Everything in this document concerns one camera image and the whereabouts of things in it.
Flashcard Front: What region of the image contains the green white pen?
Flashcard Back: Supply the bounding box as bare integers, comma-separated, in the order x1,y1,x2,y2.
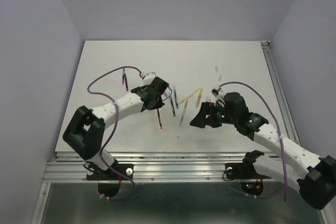
179,100,188,127

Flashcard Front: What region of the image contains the red pen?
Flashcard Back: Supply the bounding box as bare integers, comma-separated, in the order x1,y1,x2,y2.
156,109,163,130

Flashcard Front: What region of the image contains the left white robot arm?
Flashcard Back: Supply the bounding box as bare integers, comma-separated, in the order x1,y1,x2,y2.
62,77,169,179

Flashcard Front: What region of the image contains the aluminium front rail frame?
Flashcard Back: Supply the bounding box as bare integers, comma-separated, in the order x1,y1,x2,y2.
41,150,323,183

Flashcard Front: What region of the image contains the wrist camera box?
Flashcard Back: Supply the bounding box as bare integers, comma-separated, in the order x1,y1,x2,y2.
143,72,156,85
211,86,226,105

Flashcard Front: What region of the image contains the dark green pen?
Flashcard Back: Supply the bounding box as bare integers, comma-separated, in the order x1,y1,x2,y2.
169,97,176,117

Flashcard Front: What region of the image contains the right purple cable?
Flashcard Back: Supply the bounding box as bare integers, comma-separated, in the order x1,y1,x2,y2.
219,81,288,201

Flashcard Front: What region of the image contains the yellow pen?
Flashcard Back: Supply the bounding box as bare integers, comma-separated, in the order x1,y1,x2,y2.
195,88,203,108
179,88,203,104

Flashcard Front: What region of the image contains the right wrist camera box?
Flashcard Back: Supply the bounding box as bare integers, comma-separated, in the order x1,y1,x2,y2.
211,86,226,105

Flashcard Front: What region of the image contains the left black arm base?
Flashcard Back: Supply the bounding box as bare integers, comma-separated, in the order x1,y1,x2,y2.
83,162,135,201

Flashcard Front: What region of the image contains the magenta pen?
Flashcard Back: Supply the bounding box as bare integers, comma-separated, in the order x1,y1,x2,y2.
122,68,125,85

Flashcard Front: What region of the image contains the aluminium right side rail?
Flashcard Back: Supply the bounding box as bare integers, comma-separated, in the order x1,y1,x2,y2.
260,40,295,133

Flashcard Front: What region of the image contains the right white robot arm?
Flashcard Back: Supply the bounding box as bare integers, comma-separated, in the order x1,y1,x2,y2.
190,92,335,210

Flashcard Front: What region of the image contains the purple pen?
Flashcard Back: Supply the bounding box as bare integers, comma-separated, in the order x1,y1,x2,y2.
124,73,129,91

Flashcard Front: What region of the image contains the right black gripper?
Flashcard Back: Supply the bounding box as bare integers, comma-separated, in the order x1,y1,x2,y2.
189,102,237,128

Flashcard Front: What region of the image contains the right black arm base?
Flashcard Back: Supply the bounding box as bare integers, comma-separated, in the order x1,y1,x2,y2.
223,150,269,198

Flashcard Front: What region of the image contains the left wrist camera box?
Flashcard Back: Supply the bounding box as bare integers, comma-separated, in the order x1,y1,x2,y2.
143,72,156,85

